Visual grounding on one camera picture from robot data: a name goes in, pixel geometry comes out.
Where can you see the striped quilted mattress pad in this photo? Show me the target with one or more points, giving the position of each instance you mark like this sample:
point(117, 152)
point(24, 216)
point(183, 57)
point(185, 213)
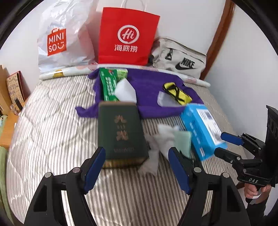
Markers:
point(50, 137)

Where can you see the brown wooden door frame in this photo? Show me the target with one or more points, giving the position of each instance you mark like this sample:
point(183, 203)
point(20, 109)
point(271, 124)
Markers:
point(219, 37)

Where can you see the yellow black pouch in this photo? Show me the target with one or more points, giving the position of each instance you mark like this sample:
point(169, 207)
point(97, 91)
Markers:
point(176, 93)

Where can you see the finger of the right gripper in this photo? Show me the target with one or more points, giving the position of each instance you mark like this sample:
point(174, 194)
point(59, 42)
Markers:
point(226, 155)
point(237, 140)

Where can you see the red Haidilao paper bag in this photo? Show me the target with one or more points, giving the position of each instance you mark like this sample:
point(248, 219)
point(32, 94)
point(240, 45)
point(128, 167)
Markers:
point(126, 36)

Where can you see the white Miniso plastic bag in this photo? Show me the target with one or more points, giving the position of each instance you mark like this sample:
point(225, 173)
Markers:
point(64, 38)

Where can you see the green tissue pack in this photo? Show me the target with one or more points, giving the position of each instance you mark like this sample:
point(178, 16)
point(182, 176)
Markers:
point(121, 73)

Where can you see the grey Nike bag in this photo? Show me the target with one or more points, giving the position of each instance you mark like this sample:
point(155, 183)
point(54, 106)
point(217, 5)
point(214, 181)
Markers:
point(168, 54)

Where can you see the wooden bedside table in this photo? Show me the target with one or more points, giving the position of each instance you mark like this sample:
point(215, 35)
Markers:
point(8, 130)

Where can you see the green sachet packet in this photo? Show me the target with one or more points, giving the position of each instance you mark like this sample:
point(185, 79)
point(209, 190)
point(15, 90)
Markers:
point(109, 81)

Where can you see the wooden headboard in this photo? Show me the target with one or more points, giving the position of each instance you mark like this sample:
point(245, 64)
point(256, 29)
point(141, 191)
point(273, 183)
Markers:
point(5, 97)

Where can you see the white cloth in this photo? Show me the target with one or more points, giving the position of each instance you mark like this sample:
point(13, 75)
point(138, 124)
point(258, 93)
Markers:
point(161, 142)

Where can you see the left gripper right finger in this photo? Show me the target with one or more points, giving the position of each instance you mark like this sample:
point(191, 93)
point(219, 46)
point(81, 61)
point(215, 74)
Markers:
point(183, 169)

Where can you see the dark green tea tin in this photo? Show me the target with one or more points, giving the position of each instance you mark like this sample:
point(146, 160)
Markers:
point(120, 133)

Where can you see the purple towel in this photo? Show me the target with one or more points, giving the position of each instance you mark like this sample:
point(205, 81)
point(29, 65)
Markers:
point(147, 85)

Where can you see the clear plastic bag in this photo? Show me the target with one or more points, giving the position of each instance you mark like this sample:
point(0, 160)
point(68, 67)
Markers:
point(165, 100)

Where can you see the blue cardboard box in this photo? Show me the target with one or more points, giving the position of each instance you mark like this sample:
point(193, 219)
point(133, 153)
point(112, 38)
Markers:
point(205, 130)

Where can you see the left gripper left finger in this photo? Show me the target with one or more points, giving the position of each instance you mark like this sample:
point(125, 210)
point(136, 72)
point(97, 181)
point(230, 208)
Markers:
point(91, 169)

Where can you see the person right hand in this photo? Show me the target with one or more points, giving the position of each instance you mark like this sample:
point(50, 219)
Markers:
point(250, 191)

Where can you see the brown patterned notebook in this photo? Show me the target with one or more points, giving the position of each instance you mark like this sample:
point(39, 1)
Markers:
point(14, 87)

